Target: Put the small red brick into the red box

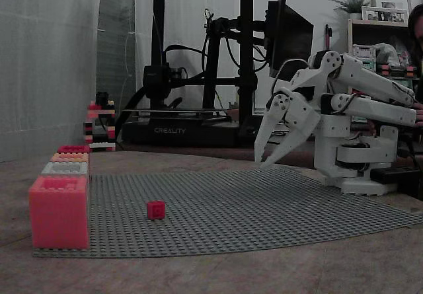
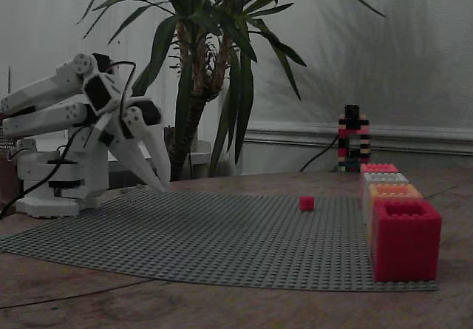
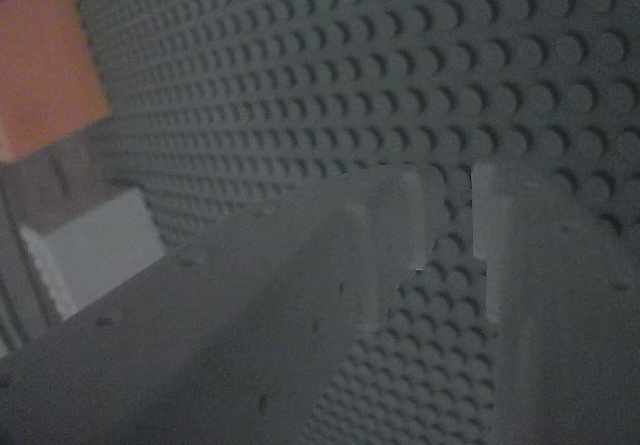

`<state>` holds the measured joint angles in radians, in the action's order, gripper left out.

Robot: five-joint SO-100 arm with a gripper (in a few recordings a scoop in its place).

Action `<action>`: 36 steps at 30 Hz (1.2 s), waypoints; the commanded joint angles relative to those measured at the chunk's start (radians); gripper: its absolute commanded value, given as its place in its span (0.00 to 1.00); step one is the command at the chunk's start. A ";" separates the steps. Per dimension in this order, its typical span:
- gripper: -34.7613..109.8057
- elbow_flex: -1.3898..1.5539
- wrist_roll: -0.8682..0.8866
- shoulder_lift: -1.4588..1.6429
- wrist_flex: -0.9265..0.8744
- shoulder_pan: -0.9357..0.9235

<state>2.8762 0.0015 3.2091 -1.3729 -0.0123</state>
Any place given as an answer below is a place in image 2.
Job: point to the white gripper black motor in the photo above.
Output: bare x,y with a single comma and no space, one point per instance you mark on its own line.
130,134

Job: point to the small red Lego brick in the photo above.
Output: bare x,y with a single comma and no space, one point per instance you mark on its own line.
306,203

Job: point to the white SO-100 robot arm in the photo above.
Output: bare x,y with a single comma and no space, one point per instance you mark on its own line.
44,92

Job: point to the grey Lego baseplate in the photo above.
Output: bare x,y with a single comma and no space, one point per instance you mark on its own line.
207,236

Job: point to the grey lego block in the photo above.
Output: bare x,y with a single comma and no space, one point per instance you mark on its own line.
384,178

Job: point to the orange lego block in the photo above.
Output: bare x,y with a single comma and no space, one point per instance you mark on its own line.
395,193

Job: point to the tall green yucca plant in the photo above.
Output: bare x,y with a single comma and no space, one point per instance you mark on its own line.
199,85

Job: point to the striped Lego camera tower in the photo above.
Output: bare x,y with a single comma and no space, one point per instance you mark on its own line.
346,136

